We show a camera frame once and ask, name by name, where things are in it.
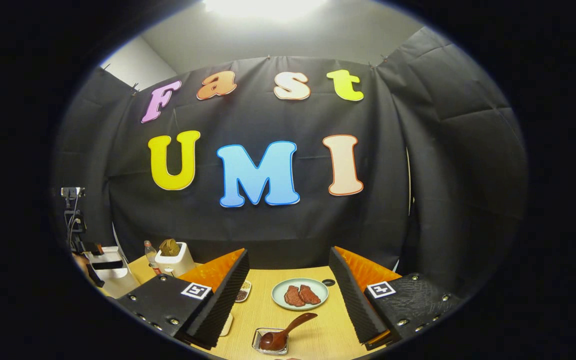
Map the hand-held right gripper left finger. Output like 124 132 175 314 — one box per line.
115 248 251 351

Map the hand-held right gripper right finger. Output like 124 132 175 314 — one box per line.
328 245 465 351

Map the white rice cooker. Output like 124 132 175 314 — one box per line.
84 246 140 299

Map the metal wire chopstick holder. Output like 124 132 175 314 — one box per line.
252 327 290 356

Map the brown wooden spoon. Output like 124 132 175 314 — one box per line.
259 312 319 352

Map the red label bottle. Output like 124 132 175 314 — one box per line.
144 240 161 276

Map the pale green plate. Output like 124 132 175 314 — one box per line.
271 277 336 312

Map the white toaster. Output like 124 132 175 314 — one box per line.
154 242 196 277

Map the toast slice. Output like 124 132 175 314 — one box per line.
159 238 181 257

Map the long ceiling light panel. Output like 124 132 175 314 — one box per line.
203 0 329 23

